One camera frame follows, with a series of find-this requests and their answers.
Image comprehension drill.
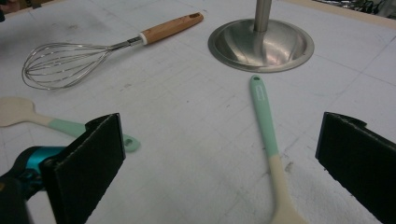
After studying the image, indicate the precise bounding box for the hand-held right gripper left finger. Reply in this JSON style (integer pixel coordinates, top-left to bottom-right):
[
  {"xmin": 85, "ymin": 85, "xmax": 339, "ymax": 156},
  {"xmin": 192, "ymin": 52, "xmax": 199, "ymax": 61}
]
[{"xmin": 39, "ymin": 112, "xmax": 127, "ymax": 224}]

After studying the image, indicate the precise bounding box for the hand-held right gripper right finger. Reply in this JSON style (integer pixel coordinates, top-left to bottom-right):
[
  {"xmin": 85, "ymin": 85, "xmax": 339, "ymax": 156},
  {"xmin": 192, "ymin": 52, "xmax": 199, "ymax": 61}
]
[{"xmin": 315, "ymin": 111, "xmax": 396, "ymax": 224}]

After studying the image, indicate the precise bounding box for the cream spatula with mint handle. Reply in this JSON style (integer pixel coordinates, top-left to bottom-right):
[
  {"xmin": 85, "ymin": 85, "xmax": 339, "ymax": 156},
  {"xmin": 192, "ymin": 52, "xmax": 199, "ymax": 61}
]
[{"xmin": 0, "ymin": 96, "xmax": 142, "ymax": 153}]

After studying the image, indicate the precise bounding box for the mint handled spatula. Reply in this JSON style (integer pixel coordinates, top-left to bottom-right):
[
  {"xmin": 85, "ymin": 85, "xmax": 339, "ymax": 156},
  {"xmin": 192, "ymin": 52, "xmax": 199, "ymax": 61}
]
[{"xmin": 248, "ymin": 74, "xmax": 309, "ymax": 224}]

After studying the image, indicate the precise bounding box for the metal utensil stand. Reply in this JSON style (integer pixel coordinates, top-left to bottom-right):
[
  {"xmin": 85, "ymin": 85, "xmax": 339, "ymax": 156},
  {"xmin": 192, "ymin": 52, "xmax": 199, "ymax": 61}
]
[{"xmin": 207, "ymin": 0, "xmax": 316, "ymax": 74}]

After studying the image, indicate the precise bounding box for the wire whisk with wooden handle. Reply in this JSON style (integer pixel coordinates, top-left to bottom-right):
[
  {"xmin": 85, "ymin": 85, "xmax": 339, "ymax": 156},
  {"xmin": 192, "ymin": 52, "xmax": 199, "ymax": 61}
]
[{"xmin": 21, "ymin": 12, "xmax": 205, "ymax": 91}]

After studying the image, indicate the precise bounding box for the white grid mat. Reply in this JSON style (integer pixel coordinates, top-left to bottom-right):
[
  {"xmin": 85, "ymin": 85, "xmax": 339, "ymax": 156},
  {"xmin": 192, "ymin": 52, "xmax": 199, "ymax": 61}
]
[{"xmin": 0, "ymin": 0, "xmax": 396, "ymax": 224}]

